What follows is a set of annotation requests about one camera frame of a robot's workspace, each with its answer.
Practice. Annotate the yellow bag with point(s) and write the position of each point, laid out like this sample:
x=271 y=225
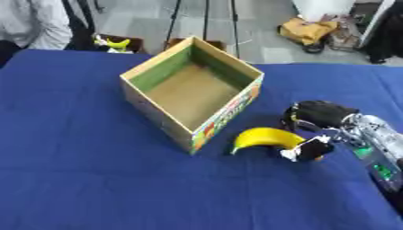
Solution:
x=307 y=31

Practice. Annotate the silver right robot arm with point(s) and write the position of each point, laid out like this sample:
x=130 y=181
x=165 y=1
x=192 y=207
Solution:
x=375 y=143

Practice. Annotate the brown cardboard box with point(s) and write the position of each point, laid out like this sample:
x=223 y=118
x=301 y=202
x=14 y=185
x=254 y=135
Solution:
x=210 y=44

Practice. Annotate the yellow toy banana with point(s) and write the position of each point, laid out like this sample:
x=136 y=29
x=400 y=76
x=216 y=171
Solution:
x=265 y=137

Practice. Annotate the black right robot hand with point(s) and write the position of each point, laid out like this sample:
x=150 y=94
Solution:
x=317 y=113

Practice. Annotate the person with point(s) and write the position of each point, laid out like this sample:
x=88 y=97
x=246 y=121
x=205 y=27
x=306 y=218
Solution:
x=31 y=24

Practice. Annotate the brown box with toys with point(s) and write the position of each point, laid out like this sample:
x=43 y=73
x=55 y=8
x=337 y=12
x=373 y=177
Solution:
x=118 y=43

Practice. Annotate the black tripod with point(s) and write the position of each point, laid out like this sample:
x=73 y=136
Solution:
x=204 y=21

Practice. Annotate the open cardboard box green inside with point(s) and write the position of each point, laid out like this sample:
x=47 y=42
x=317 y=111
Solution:
x=191 y=90

